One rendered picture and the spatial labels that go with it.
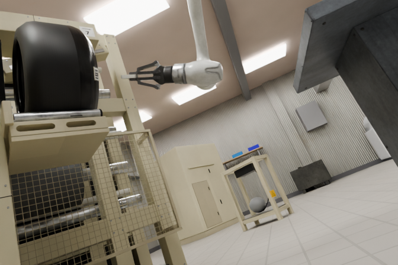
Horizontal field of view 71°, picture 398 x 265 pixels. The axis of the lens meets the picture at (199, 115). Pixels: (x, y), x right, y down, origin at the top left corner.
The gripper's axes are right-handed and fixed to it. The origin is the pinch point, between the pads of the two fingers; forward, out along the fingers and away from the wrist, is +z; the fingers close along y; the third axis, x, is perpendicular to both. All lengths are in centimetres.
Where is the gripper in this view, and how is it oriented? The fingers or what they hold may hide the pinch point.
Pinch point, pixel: (129, 76)
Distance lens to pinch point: 129.6
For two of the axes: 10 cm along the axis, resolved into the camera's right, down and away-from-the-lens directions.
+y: 0.4, 10.0, 0.6
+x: 1.5, -0.6, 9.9
